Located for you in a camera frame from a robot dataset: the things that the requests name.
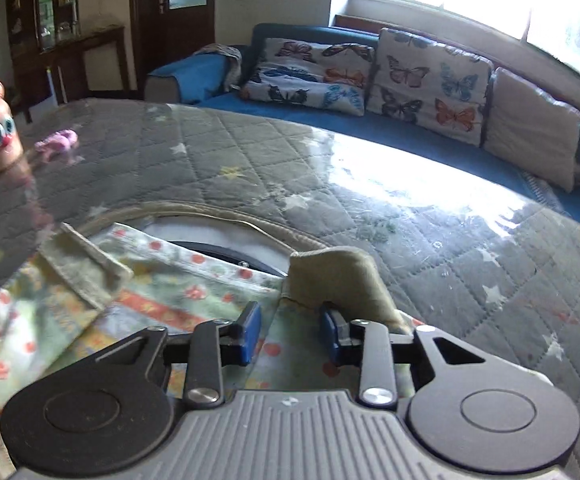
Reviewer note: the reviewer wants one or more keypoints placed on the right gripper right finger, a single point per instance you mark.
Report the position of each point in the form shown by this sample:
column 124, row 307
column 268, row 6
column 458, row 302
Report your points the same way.
column 365, row 345

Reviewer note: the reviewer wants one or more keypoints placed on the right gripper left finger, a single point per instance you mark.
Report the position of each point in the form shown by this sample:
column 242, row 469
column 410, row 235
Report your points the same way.
column 214, row 345

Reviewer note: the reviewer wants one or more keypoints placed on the colourful patterned child shirt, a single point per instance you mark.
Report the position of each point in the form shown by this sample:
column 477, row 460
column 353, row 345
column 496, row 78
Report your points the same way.
column 75, row 297

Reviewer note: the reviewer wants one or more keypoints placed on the small pink toy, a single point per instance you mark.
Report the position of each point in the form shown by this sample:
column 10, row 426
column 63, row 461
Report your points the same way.
column 58, row 143

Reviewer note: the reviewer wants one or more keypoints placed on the lying butterfly cushion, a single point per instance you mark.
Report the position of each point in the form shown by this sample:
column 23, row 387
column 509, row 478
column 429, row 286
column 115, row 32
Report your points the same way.
column 325, row 76

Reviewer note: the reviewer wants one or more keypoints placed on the grey blanket on sofa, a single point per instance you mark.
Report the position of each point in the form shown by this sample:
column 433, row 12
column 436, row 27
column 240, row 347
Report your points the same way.
column 234, row 58

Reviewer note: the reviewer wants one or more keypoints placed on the upright butterfly cushion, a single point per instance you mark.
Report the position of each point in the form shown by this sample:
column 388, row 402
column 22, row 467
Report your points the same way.
column 431, row 85

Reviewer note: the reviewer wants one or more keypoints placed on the blue sofa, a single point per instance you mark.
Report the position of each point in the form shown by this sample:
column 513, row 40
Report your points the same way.
column 199, row 80

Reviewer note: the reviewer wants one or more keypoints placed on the plain beige cushion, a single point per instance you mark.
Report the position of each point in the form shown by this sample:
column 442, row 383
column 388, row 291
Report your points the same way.
column 530, row 129

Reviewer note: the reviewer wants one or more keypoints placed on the dark wooden side table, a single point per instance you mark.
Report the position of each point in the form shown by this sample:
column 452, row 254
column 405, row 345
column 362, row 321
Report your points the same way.
column 94, row 64

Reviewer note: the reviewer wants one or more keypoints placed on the dark wooden door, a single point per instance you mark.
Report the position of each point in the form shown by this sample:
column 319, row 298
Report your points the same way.
column 165, row 31

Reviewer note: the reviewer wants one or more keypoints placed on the dark wooden display cabinet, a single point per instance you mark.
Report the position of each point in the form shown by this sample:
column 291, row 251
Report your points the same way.
column 34, row 27

